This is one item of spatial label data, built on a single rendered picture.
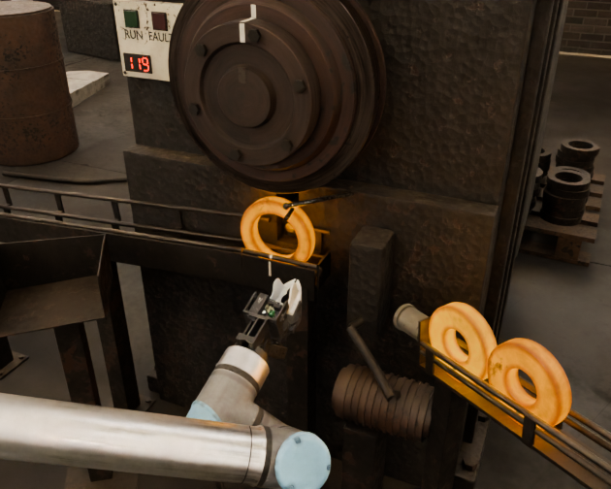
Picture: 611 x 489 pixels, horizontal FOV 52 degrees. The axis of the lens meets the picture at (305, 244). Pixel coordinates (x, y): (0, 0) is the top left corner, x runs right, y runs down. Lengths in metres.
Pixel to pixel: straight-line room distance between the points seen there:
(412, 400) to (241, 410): 0.43
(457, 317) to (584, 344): 1.40
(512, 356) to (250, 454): 0.47
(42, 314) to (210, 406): 0.64
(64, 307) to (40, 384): 0.79
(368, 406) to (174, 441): 0.57
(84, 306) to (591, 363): 1.73
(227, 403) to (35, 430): 0.32
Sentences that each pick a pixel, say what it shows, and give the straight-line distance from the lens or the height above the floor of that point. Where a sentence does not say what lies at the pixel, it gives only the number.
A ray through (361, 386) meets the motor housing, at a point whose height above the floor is 0.53.
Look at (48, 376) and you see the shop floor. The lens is 2.39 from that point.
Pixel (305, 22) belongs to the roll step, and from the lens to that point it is 1.23.
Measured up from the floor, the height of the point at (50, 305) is 0.60.
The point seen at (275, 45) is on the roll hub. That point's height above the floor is 1.22.
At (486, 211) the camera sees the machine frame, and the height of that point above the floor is 0.87.
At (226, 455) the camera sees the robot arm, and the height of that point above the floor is 0.75.
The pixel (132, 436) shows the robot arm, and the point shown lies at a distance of 0.94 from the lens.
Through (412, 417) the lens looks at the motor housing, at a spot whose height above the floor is 0.50.
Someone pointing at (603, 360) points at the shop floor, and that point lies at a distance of 2.52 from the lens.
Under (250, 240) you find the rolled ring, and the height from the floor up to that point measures 0.73.
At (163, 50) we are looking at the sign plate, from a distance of 1.60.
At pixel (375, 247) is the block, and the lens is 1.35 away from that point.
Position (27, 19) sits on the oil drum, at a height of 0.84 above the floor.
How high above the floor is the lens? 1.46
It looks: 29 degrees down
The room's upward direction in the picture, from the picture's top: straight up
